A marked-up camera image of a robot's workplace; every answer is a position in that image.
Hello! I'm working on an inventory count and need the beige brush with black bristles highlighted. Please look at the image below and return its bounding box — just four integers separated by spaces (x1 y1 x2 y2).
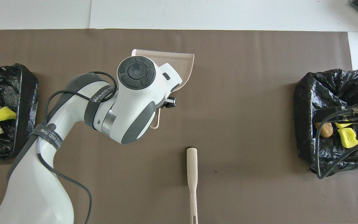
186 146 198 224

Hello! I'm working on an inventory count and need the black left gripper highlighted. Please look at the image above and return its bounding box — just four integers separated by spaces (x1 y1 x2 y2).
161 97 177 109

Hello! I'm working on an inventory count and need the beige plastic dustpan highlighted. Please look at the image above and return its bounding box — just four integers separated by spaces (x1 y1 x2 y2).
131 49 195 129

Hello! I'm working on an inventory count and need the brown paper table mat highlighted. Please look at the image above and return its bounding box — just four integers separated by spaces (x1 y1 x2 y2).
0 29 358 224

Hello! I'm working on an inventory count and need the crumpled black bagged bin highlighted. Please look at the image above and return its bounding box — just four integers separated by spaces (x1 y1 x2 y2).
293 68 358 178

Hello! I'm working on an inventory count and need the flat black bagged bin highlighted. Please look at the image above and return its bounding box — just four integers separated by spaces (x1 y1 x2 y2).
0 63 39 160

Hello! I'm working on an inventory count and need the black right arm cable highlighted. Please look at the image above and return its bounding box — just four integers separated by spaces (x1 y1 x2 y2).
314 107 358 180

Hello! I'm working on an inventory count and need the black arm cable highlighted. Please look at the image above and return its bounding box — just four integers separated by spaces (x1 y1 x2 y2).
314 107 358 180
37 71 118 224

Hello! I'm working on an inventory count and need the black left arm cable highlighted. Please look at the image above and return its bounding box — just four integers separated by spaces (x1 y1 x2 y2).
37 71 118 224

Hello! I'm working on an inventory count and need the brown bread roll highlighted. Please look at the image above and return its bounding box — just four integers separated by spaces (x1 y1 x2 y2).
314 122 334 138

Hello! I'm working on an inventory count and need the yellow sponge with green pad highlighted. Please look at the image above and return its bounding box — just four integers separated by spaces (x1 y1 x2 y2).
0 106 17 122

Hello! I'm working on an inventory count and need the wedge yellow sponge piece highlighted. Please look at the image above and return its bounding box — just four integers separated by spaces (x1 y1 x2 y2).
334 120 355 129

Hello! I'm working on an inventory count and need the notched yellow sponge piece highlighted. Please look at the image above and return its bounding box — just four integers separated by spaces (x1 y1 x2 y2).
337 128 358 148

